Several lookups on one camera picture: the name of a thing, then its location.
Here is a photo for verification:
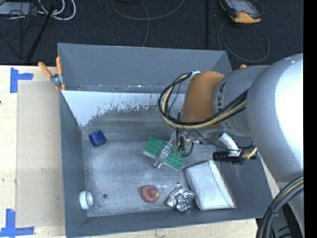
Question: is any red toy fruit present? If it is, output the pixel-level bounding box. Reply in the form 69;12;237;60
140;184;161;203

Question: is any white ring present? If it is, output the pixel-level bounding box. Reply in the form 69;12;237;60
79;189;94;210

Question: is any blue block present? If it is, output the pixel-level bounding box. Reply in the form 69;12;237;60
88;129;107;148

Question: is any black cylinder on white bracket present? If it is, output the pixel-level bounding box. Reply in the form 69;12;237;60
212;131;259;166

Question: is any white block with brown edge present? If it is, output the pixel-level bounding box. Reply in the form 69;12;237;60
184;159;237;211

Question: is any crumpled silver foil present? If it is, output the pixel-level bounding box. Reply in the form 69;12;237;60
166;182;196;212

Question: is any grey metal bin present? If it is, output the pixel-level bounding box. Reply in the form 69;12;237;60
56;42;273;238

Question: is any pale flat board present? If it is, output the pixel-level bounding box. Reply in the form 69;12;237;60
15;80;65;229

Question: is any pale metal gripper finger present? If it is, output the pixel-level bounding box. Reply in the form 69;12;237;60
158;147;173;169
153;144;169;167

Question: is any green flat sponge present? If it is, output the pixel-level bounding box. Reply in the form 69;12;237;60
142;134;167;159

